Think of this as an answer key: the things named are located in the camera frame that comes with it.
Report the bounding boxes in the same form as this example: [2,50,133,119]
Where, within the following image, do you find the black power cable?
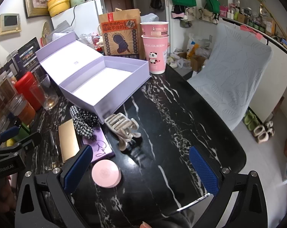
[71,5,78,32]

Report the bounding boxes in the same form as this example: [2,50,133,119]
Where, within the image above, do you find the red bottle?
[15,72,48,111]

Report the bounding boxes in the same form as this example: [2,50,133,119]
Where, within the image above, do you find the row of bottles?
[221,3,277,35]

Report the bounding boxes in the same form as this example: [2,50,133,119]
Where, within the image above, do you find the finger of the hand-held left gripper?
[0,125,22,148]
[0,132,42,157]

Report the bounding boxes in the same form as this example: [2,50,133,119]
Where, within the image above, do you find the cardboard box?
[190,55,206,73]

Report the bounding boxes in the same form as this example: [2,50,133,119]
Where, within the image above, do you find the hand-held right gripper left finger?
[15,145,94,228]

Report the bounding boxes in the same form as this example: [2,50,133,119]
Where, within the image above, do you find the brown door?
[103,0,132,13]

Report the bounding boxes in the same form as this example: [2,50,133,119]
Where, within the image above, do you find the woven straw fan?
[41,21,54,44]

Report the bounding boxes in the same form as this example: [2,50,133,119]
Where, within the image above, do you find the purple gift box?
[35,39,151,124]

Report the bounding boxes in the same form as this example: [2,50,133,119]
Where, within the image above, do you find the beige slippers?
[253,121,274,144]

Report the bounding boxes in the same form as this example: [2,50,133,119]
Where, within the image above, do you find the clear drinking glass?
[29,74,59,110]

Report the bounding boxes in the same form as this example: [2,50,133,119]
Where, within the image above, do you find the beige wall panel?
[0,13,22,36]

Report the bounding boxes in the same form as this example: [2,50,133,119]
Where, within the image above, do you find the small purple box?
[82,123,115,163]

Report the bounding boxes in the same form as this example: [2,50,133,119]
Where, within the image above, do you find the yellow pot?
[45,0,77,17]

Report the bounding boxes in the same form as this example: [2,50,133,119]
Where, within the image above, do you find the beige hair claw clip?
[104,113,142,152]

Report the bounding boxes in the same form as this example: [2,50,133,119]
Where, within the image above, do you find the gold rectangular box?
[58,119,80,162]

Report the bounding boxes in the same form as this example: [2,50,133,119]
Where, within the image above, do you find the light blue covered chair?
[141,14,167,24]
[187,23,272,131]

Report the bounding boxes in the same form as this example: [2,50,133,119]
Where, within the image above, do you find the pink round compact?
[91,160,122,188]

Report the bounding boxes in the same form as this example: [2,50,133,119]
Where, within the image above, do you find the white fridge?
[50,0,103,41]

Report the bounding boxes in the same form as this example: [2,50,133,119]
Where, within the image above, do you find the pink panda paper cup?
[141,34,170,74]

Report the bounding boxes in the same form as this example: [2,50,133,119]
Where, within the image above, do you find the brown paper bag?
[98,8,142,61]

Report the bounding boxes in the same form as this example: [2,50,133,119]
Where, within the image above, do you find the green slippers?
[243,113,256,131]

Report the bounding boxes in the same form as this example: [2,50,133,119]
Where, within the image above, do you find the person's left hand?
[0,176,17,219]

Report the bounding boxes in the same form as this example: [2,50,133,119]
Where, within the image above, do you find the brown spice jar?
[0,74,17,107]

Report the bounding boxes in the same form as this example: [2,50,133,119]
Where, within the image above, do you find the black white gingham scrunchie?
[70,106,95,139]

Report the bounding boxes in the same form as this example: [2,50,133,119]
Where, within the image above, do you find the black printed stand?
[18,37,42,74]

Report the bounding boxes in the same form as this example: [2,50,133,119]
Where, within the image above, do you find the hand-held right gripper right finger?
[188,146,268,228]

